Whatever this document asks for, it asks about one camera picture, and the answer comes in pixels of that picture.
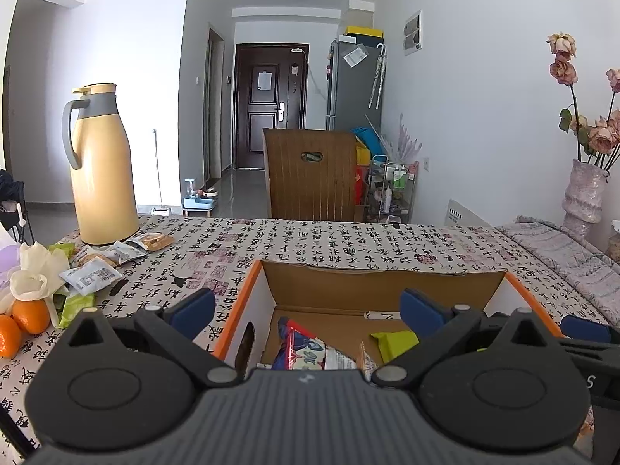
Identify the red silver snack bag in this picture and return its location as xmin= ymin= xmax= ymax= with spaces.
xmin=271 ymin=317 xmax=357 ymax=370

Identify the pink folded table runner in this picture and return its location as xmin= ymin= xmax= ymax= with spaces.
xmin=498 ymin=216 xmax=619 ymax=326

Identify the calligraphy print tablecloth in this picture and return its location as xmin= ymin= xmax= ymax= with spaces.
xmin=0 ymin=213 xmax=620 ymax=461

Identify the red cardboard snack box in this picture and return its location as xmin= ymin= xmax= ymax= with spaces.
xmin=214 ymin=260 xmax=561 ymax=370

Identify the green snack pack on left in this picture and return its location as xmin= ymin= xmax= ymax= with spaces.
xmin=56 ymin=290 xmax=96 ymax=330

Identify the front orange mandarin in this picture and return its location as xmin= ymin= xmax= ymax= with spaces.
xmin=12 ymin=299 xmax=50 ymax=335

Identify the orange mandarin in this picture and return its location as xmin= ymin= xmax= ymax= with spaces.
xmin=0 ymin=315 xmax=22 ymax=359
xmin=12 ymin=299 xmax=50 ymax=335

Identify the pink textured flower vase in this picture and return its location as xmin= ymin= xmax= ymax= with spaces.
xmin=562 ymin=160 xmax=610 ymax=237

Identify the yellow thermos jug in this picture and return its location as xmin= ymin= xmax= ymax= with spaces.
xmin=62 ymin=83 xmax=139 ymax=246

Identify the left orange mandarin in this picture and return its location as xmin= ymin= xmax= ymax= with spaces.
xmin=0 ymin=315 xmax=22 ymax=359

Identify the wooden chair back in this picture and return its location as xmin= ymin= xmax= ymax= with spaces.
xmin=263 ymin=129 xmax=356 ymax=222

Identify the dried pink rose bouquet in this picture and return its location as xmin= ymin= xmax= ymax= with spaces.
xmin=546 ymin=31 xmax=619 ymax=173

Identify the grey refrigerator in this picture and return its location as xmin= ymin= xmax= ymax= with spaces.
xmin=326 ymin=37 xmax=387 ymax=131

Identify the dark brown entrance door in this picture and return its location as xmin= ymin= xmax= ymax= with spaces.
xmin=233 ymin=43 xmax=309 ymax=169

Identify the metal wire storage rack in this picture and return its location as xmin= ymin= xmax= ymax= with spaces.
xmin=363 ymin=155 xmax=419 ymax=224

